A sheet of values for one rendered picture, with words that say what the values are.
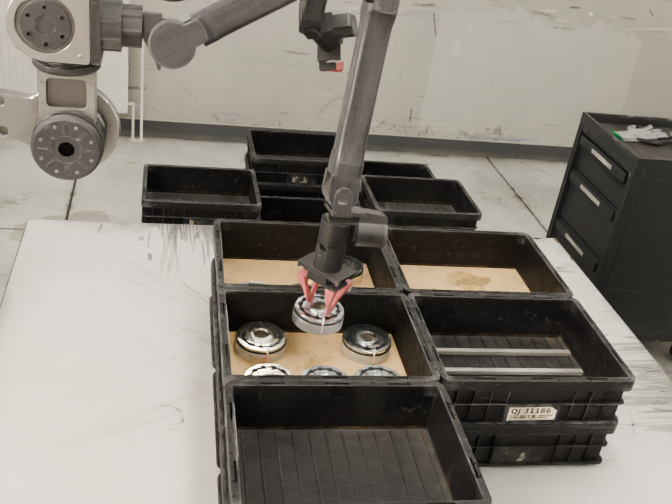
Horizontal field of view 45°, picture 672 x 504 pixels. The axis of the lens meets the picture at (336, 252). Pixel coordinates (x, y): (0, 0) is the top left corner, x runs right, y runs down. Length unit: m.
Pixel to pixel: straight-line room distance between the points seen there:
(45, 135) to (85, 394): 0.53
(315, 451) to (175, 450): 0.31
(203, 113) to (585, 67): 2.30
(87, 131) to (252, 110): 3.09
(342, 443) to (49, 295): 0.89
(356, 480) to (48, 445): 0.60
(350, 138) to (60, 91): 0.62
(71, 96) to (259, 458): 0.82
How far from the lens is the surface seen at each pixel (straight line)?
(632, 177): 3.00
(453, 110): 5.03
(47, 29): 1.44
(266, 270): 1.95
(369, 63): 1.48
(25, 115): 1.87
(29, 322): 1.99
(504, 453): 1.71
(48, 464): 1.63
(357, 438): 1.52
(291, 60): 4.71
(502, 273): 2.13
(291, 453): 1.47
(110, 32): 1.42
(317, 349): 1.71
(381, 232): 1.55
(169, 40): 1.41
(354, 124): 1.49
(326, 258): 1.55
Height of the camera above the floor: 1.83
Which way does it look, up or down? 29 degrees down
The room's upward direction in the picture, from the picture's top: 9 degrees clockwise
